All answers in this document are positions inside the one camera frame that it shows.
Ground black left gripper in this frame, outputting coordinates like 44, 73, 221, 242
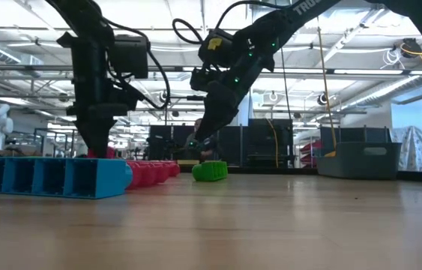
56, 31, 144, 158

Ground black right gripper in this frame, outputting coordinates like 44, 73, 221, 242
194, 57, 275, 143

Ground red two-stud block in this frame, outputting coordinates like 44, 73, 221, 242
86, 146, 117, 160

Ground blue plastic block tray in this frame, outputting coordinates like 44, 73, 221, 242
0, 156, 133, 200

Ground green four-stud block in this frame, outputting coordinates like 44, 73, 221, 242
191, 160, 229, 183

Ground person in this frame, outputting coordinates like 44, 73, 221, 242
184, 118, 220, 161

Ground black cabinet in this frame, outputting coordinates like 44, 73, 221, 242
247, 118, 295, 169

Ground red four-stud block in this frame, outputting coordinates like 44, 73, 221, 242
126, 160, 181, 190

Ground red stacked crates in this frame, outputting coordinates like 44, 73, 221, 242
298, 139, 323, 168

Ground dark blue cart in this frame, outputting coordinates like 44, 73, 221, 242
319, 126, 392, 144

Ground grey plastic bin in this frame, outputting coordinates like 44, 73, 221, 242
315, 141, 403, 180

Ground patterned white cloth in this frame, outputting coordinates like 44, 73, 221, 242
389, 126, 422, 173

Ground black metal gantry frame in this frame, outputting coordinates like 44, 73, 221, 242
163, 95, 207, 127

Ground black metal frame rack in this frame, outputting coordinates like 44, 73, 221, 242
33, 127, 79, 158

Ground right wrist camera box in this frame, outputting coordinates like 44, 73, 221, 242
190, 66, 215, 93

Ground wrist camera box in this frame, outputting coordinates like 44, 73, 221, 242
111, 34, 150, 80
190, 66, 215, 93

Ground yellow cable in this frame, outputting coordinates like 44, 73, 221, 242
266, 118, 280, 168

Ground thin black cable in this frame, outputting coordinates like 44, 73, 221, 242
280, 48, 294, 121

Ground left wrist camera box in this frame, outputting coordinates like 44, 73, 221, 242
111, 34, 150, 80

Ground yellow rope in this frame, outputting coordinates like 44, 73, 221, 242
316, 16, 338, 158

